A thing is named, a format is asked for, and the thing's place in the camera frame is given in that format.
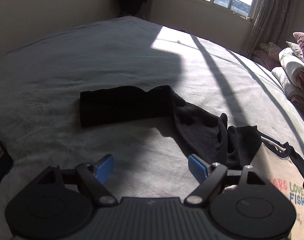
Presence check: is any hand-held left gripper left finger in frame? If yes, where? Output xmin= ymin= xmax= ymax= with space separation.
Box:
xmin=37 ymin=154 xmax=117 ymax=205

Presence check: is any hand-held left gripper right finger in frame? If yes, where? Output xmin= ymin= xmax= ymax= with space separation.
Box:
xmin=184 ymin=154 xmax=268 ymax=205

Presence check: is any beige sweatshirt with black sleeves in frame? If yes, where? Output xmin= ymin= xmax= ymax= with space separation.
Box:
xmin=79 ymin=85 xmax=304 ymax=240

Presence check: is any dark object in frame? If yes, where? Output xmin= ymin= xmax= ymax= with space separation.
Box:
xmin=0 ymin=127 xmax=14 ymax=193

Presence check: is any folded quilt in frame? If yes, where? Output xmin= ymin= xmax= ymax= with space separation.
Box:
xmin=271 ymin=47 xmax=304 ymax=110

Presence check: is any bed with grey sheet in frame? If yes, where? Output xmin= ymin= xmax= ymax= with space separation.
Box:
xmin=0 ymin=16 xmax=304 ymax=240

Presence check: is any small pink cushion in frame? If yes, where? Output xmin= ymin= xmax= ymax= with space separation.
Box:
xmin=252 ymin=42 xmax=280 ymax=70

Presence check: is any cream pillow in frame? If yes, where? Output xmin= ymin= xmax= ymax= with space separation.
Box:
xmin=285 ymin=41 xmax=304 ymax=61

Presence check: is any patterned curtain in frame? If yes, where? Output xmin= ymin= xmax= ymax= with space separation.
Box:
xmin=243 ymin=0 xmax=302 ymax=58

